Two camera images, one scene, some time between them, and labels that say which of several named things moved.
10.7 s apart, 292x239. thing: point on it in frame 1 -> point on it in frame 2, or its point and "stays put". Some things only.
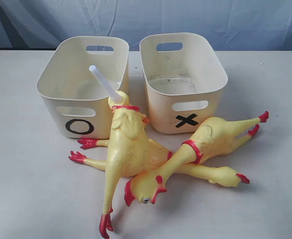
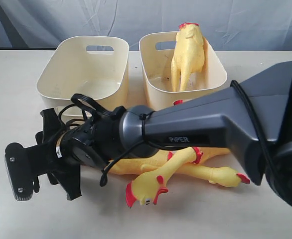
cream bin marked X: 184,78 stays put
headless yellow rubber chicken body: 128,155 -> 189,57
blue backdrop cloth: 237,25 stays put
